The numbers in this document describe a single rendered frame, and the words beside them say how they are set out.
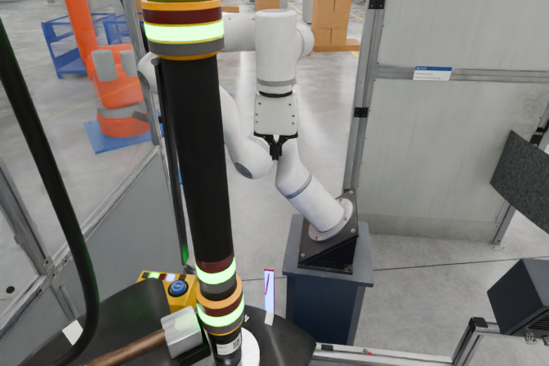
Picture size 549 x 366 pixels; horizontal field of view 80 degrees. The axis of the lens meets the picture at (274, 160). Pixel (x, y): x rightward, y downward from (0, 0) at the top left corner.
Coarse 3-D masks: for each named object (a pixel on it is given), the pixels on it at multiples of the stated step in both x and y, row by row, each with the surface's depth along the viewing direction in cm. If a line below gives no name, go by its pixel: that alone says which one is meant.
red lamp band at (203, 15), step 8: (144, 8) 17; (208, 8) 17; (216, 8) 18; (144, 16) 18; (152, 16) 17; (160, 16) 17; (168, 16) 17; (176, 16) 17; (184, 16) 17; (192, 16) 17; (200, 16) 17; (208, 16) 17; (216, 16) 18; (160, 24) 17; (168, 24) 17; (176, 24) 17; (184, 24) 17
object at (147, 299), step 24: (144, 288) 46; (120, 312) 43; (144, 312) 45; (168, 312) 46; (96, 336) 41; (120, 336) 42; (144, 336) 44; (24, 360) 38; (48, 360) 39; (144, 360) 43; (168, 360) 44
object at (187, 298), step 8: (152, 272) 94; (160, 272) 94; (168, 280) 91; (176, 280) 91; (184, 280) 91; (192, 280) 91; (168, 288) 89; (192, 288) 90; (168, 296) 87; (176, 296) 87; (184, 296) 87; (192, 296) 90; (176, 304) 85; (184, 304) 85; (192, 304) 91
